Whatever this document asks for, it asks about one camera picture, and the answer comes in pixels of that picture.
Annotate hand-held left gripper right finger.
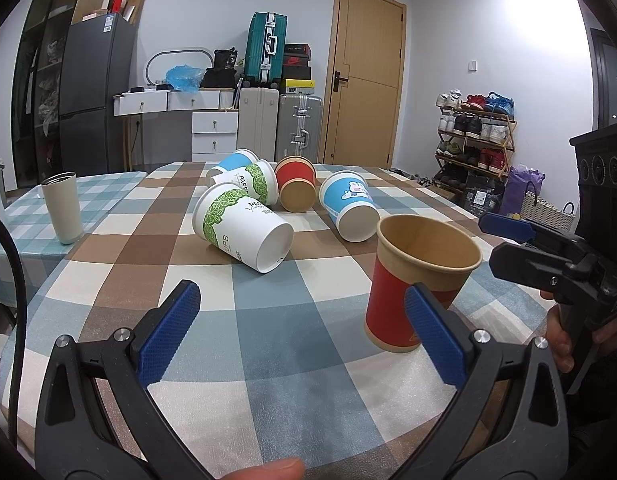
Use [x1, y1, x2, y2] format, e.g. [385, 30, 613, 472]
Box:
[389, 284, 575, 480]

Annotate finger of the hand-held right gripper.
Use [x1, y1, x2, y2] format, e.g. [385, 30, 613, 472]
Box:
[479, 212, 587, 253]
[489, 241, 598, 307]

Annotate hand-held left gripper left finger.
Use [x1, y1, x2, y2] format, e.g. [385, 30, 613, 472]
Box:
[34, 280, 224, 480]

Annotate red and brown paper cup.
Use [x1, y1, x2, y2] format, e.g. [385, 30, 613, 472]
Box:
[275, 155, 317, 213]
[365, 214, 483, 353]

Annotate large green leaf paper cup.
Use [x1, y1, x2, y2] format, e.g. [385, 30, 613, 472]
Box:
[192, 182, 294, 274]

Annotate blue cartoon paper cup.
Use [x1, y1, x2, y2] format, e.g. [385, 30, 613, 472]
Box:
[319, 170, 380, 243]

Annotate small green leaf paper cup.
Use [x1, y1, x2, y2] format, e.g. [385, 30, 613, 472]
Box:
[210, 160, 279, 207]

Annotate plain blue paper cup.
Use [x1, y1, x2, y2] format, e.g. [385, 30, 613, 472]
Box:
[205, 148, 259, 181]

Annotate person's right hand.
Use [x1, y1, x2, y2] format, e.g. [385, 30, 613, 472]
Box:
[539, 289, 617, 375]

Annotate person's left hand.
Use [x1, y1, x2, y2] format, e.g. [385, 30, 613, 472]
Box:
[222, 458, 306, 480]

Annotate purple bag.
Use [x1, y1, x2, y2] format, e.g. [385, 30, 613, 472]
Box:
[499, 165, 546, 216]

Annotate white woven basket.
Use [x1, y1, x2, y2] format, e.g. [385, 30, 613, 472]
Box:
[521, 192, 578, 234]

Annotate black printed bag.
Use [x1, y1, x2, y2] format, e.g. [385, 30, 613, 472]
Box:
[459, 172, 507, 213]

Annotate wooden shoe rack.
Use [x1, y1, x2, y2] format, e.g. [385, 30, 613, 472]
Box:
[435, 105, 518, 182]

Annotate shoe rack with shoes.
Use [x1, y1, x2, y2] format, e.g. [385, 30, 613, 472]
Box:
[435, 89, 515, 171]

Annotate white steel tumbler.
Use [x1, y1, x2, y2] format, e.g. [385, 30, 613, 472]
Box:
[41, 172, 84, 245]

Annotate green checked tablecloth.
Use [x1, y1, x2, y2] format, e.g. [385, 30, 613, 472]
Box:
[0, 171, 148, 306]

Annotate white drawer unit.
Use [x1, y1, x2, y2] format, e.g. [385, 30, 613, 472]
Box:
[192, 111, 239, 162]

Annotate wooden door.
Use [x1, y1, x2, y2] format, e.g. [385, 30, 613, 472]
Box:
[323, 0, 407, 168]

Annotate white suitcase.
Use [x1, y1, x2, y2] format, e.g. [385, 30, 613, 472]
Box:
[237, 87, 280, 163]

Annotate silver suitcase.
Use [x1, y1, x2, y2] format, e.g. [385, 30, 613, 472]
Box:
[276, 93, 323, 163]

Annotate white vanity desk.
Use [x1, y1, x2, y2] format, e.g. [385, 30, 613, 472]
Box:
[113, 87, 238, 171]

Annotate blue plastic bag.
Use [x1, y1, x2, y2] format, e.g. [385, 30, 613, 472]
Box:
[166, 65, 207, 94]

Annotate dark grey refrigerator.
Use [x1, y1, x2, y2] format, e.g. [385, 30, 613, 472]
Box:
[58, 12, 139, 176]

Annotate oval mirror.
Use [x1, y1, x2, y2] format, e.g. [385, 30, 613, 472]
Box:
[146, 49, 215, 86]

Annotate dark glass cabinet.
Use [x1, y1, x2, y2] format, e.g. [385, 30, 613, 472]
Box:
[8, 0, 96, 193]

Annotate teal suitcase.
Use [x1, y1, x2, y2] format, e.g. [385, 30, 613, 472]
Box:
[244, 12, 287, 86]

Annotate black cable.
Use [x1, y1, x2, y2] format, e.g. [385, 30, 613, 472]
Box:
[0, 207, 29, 441]

